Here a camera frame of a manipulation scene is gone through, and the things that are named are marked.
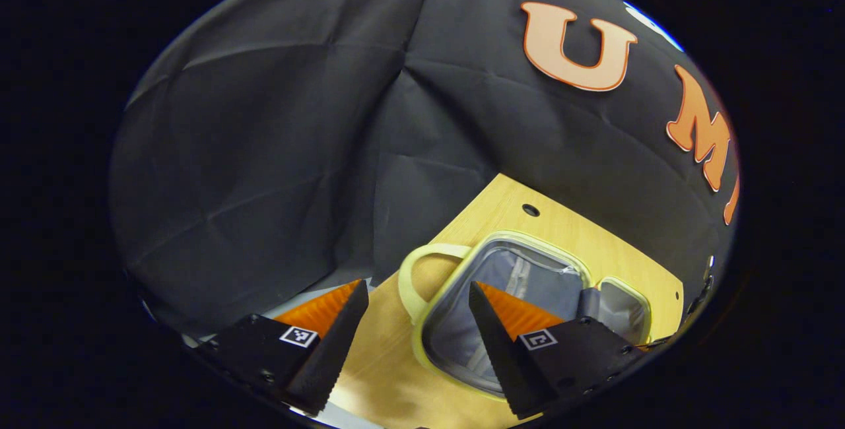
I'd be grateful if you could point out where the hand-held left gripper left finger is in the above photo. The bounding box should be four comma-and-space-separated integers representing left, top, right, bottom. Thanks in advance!
195, 279, 370, 416

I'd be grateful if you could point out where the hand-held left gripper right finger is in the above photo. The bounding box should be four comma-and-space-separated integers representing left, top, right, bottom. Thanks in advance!
469, 280, 644, 420

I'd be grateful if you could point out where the small cream suitcase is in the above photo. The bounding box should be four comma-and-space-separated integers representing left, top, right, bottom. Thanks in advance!
398, 230, 654, 403

